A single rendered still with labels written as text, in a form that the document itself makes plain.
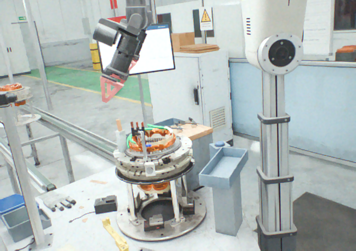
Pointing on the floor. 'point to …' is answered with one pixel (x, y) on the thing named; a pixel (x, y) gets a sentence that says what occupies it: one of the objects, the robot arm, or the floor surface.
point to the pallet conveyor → (44, 182)
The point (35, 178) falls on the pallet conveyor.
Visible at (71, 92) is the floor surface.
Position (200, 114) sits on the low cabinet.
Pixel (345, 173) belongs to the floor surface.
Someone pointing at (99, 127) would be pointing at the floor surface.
